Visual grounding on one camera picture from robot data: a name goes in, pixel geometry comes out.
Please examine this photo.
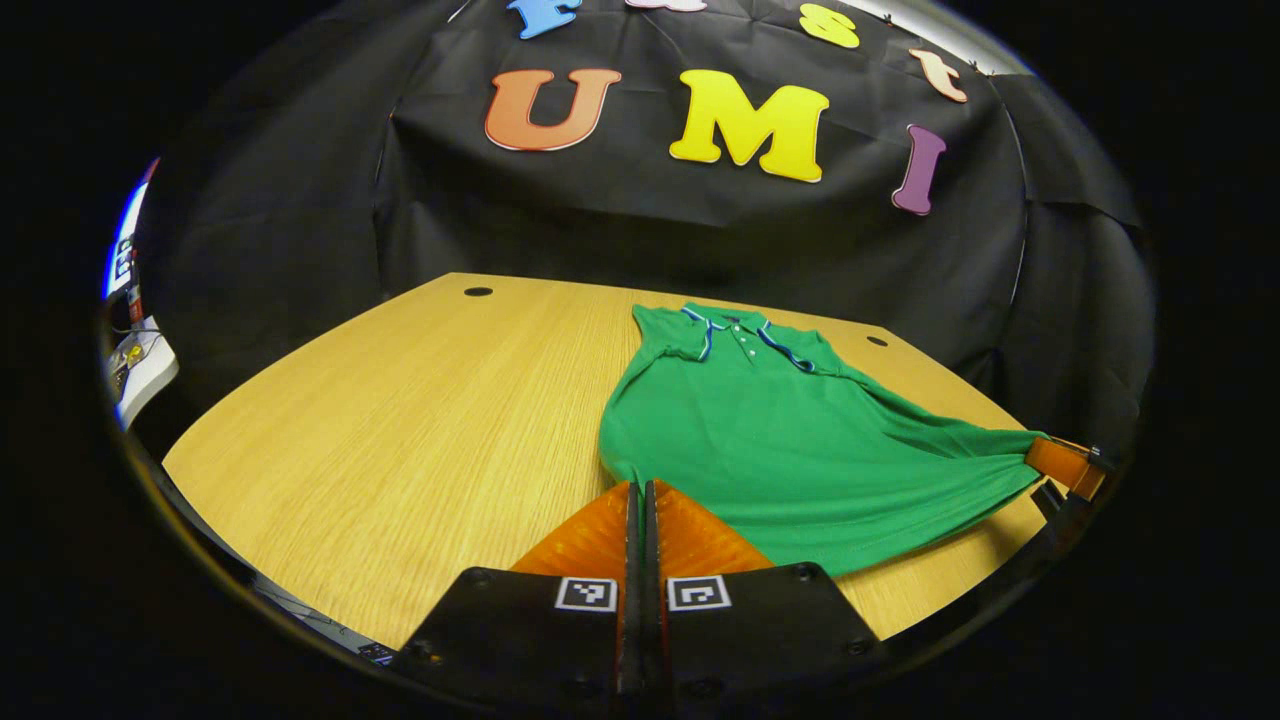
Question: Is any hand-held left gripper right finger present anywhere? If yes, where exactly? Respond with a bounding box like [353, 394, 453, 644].
[643, 479, 888, 703]

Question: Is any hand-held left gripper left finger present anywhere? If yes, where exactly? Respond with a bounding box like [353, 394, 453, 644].
[392, 480, 643, 703]

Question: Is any green T-shirt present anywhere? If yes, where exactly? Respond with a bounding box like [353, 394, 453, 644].
[598, 302, 1048, 578]

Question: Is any black backdrop cloth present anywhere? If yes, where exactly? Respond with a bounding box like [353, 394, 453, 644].
[135, 0, 1158, 451]

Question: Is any white side table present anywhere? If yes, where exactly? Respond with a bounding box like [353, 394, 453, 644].
[105, 315, 181, 431]

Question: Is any computer monitor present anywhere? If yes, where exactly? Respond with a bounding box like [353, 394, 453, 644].
[103, 158, 161, 299]

